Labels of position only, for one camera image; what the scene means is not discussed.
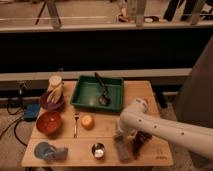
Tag grey eraser block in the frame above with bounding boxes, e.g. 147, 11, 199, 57
113, 134, 131, 162

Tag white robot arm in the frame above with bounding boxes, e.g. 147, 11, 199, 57
116, 98, 213, 160

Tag white paper cup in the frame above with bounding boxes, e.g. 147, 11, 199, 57
48, 75, 62, 91

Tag small metal cup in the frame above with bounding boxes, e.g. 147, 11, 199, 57
91, 143, 105, 159

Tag blue plastic cup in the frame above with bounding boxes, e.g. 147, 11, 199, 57
34, 142, 68, 161

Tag black ladle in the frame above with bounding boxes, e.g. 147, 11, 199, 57
94, 72, 110, 106

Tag green plastic tray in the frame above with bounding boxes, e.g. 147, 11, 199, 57
70, 75, 124, 113

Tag orange fruit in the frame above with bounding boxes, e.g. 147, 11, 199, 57
81, 115, 94, 130

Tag metal fork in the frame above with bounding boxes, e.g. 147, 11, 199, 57
74, 112, 79, 138

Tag banana bunch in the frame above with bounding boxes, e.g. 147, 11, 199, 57
47, 84, 63, 103

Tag dark grape bunch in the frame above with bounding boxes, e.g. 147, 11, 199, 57
132, 131, 152, 159

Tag red-orange bowl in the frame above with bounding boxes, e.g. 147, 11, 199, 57
36, 111, 62, 135

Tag blue box on floor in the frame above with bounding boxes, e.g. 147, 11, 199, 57
23, 104, 40, 122

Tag black cables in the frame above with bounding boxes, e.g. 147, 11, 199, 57
0, 96, 31, 148

